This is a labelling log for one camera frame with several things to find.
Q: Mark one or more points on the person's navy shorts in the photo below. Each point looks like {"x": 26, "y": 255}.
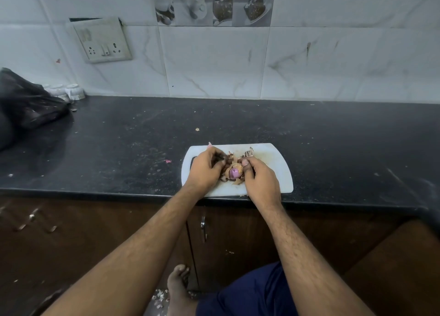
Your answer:
{"x": 251, "y": 291}

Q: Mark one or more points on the person's right forearm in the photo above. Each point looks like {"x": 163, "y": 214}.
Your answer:
{"x": 302, "y": 264}

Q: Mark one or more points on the printed decorative wall tile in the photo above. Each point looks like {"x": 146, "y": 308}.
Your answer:
{"x": 192, "y": 3}

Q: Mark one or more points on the person's left forearm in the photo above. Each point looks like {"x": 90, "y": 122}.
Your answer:
{"x": 130, "y": 257}

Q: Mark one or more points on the white plastic cutting board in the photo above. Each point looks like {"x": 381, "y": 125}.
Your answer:
{"x": 275, "y": 178}

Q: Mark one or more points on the small red onion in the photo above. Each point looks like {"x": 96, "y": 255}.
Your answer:
{"x": 235, "y": 172}

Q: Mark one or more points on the person's right hand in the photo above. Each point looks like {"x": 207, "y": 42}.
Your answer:
{"x": 263, "y": 188}

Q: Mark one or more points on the person's bare foot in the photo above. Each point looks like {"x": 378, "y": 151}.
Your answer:
{"x": 178, "y": 285}

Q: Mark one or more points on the beige switch socket plate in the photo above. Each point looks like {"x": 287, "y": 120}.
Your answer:
{"x": 101, "y": 39}

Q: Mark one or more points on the black plastic bag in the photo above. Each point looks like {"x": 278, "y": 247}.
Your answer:
{"x": 24, "y": 106}

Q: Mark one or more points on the person's left hand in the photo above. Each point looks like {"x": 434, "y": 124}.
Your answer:
{"x": 202, "y": 175}

